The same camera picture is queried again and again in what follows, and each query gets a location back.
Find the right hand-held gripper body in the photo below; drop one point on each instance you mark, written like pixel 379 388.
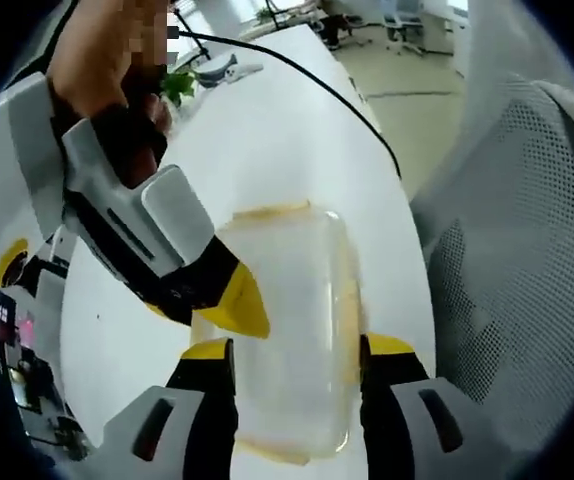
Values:
pixel 27 150

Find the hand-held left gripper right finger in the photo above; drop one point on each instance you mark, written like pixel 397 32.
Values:
pixel 417 430

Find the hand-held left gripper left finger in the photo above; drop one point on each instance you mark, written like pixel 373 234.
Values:
pixel 167 425

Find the clear plastic food container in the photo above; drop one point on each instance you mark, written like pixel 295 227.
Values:
pixel 287 310

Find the person's right hand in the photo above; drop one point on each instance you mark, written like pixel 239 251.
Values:
pixel 92 55

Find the green potted plant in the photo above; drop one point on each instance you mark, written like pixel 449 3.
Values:
pixel 179 85

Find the grey tool on table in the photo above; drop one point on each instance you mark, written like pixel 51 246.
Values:
pixel 227 70

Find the white mesh office chair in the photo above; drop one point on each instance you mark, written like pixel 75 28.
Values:
pixel 517 240

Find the dark office chair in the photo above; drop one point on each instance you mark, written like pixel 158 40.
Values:
pixel 339 30

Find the grey office chair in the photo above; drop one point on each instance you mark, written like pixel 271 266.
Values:
pixel 404 27

